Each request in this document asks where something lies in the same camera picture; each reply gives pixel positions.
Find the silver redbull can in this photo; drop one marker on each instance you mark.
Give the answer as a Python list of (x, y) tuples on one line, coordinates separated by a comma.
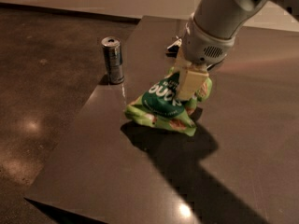
[(111, 47)]

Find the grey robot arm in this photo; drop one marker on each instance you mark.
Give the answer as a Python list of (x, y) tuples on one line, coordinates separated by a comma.
[(210, 33)]

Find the blue chip bag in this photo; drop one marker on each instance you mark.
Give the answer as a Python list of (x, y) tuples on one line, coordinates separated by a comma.
[(174, 47)]

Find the green rice chip bag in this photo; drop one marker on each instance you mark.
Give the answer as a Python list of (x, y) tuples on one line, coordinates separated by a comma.
[(158, 108)]

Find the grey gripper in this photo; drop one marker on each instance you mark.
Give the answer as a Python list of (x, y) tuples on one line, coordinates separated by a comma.
[(202, 47)]

